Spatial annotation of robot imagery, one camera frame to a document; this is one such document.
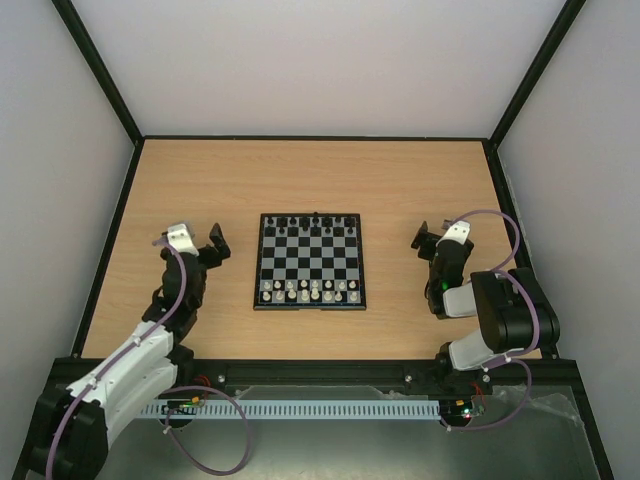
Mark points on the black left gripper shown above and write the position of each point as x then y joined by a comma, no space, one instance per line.
216,259

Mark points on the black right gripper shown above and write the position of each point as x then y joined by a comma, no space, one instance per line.
435,245

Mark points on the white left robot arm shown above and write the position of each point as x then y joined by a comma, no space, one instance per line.
73,427

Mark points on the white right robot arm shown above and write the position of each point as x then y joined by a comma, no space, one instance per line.
514,314

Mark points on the black and grey chessboard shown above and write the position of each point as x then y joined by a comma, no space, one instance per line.
310,246

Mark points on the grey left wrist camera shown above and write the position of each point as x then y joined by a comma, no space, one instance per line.
180,236

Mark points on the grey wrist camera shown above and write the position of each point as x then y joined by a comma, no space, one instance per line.
456,231
180,236

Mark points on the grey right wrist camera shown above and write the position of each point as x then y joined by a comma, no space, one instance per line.
456,231

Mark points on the light blue cable duct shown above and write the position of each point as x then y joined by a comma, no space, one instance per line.
422,410

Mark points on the black front aluminium rail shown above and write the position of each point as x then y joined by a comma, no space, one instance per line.
409,377

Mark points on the black left frame post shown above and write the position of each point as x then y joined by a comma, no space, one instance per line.
85,44

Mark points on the black frame post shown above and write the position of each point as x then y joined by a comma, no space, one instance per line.
551,43
85,44

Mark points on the black right frame post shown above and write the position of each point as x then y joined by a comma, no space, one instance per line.
551,43

